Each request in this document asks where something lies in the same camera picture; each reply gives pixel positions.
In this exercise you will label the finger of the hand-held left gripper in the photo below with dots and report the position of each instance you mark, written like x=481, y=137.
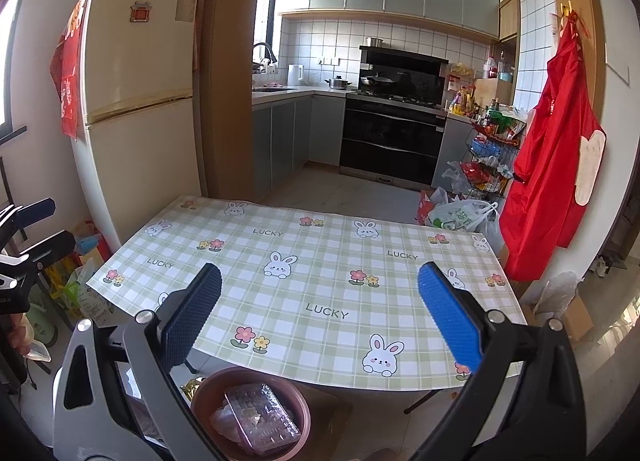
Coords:
x=37, y=208
x=50, y=246

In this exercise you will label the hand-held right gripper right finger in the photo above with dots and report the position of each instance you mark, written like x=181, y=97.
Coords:
x=450, y=321

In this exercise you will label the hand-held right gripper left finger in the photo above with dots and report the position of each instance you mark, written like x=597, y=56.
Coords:
x=192, y=316

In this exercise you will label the pink trash bin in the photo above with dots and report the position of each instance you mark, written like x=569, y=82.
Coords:
x=205, y=391

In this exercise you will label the clear plastic blister container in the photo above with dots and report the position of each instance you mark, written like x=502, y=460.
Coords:
x=265, y=416

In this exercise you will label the red bag with blue item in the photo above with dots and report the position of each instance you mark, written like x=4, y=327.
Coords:
x=92, y=243

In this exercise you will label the pale green plastic container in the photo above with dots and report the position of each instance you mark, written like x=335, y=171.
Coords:
x=44, y=326

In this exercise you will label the green printed plastic bag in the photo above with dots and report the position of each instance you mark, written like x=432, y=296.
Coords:
x=87, y=296

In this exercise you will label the gold foil wrapper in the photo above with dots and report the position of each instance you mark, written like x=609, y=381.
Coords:
x=192, y=388

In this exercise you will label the black folding table leg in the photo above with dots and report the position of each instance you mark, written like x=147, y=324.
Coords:
x=425, y=401

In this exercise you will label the white bag with green print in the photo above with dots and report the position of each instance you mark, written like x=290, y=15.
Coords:
x=460, y=216

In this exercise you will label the clear plastic bag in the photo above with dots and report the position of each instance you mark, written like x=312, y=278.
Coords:
x=560, y=291

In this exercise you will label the red paper bag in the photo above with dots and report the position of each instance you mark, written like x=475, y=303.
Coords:
x=425, y=208

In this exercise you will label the cardboard box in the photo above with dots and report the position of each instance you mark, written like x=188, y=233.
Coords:
x=575, y=318

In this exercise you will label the checked rabbit-print tablecloth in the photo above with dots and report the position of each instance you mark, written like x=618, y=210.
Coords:
x=310, y=271

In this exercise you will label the red printed cloth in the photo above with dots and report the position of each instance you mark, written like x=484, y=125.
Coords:
x=70, y=81

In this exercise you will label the cream two-door refrigerator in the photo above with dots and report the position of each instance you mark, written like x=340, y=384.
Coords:
x=135, y=116

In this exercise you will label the narrow grey lower cabinet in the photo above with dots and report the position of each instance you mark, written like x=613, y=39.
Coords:
x=450, y=151

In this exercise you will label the red apron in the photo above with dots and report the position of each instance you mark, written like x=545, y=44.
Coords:
x=545, y=166

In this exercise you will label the black stove with oven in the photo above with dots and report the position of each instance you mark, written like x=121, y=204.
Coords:
x=390, y=141

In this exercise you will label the grey lower kitchen cabinets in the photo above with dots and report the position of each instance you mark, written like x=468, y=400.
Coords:
x=285, y=141

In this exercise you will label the group of condiment bottles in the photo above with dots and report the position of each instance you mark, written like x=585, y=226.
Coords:
x=475, y=101

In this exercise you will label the red fridge magnet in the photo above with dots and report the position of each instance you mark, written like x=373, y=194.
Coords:
x=140, y=12

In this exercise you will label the black wok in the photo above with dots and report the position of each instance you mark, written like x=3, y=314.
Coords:
x=377, y=81

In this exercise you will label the paper note on refrigerator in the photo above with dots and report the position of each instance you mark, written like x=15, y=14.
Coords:
x=186, y=3

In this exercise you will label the black range hood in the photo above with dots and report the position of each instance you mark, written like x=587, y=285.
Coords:
x=405, y=68

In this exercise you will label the white electric kettle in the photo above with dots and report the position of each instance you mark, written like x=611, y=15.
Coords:
x=295, y=76

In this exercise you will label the steel pot with lid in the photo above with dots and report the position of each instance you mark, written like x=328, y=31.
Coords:
x=339, y=83

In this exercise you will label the kitchen faucet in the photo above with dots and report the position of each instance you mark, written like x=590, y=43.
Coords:
x=265, y=53

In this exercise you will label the steel pot on hood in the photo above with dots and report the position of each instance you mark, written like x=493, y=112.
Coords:
x=373, y=42

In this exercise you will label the kitchen window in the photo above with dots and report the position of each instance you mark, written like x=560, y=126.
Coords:
x=265, y=16

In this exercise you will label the wooden wall cabinet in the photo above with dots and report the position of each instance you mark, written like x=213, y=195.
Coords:
x=509, y=13

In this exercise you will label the gold wall hook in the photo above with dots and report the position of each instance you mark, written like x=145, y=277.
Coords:
x=567, y=10

